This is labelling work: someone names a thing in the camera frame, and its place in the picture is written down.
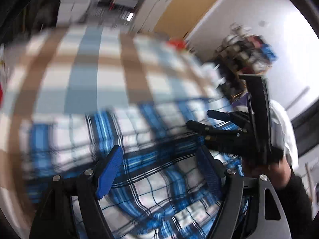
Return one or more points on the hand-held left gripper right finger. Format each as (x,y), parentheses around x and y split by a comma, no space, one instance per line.
(211,173)

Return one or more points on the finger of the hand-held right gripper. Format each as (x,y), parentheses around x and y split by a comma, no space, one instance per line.
(219,137)
(229,117)

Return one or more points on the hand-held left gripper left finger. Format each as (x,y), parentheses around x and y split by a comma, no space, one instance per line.
(109,171)

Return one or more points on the blue plaid shirt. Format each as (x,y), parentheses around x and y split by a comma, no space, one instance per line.
(149,191)

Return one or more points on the person's right forearm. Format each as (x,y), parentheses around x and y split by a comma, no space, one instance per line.
(296,204)

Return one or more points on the person's right hand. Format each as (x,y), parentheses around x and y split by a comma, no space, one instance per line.
(280,175)

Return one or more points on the white garment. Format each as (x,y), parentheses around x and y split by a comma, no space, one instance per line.
(284,129)

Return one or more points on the wooden shoe rack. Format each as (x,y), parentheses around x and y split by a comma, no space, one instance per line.
(239,62)

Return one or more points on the collection of sneakers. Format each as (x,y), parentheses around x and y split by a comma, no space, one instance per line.
(251,49)

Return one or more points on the brown blue checked bed sheet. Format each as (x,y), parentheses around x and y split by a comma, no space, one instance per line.
(99,67)

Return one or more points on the wooden door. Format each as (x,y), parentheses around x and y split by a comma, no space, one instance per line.
(189,7)

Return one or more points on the white upright suitcase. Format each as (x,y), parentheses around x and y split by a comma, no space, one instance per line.
(154,7)

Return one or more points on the white drawer cabinet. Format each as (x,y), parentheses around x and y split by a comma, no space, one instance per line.
(74,2)

